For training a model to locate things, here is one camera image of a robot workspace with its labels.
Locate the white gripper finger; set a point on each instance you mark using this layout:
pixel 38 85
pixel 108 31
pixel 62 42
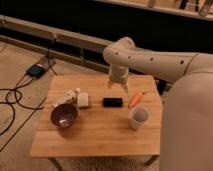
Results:
pixel 125 87
pixel 110 84

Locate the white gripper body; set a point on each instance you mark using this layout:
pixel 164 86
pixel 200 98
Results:
pixel 118 74

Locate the orange pepper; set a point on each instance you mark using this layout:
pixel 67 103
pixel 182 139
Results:
pixel 135 99

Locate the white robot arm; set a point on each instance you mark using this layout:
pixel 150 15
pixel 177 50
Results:
pixel 186 137

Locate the black rectangular box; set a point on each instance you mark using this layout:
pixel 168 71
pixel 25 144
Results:
pixel 112 102

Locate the white square block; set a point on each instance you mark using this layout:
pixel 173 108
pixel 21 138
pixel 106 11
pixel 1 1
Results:
pixel 83 100

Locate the white plastic cup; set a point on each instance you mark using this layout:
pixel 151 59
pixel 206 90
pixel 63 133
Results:
pixel 138 116

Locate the wooden table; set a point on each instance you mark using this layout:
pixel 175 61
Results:
pixel 99 130

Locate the purple bowl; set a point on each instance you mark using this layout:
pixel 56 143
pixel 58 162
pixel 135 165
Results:
pixel 64 115

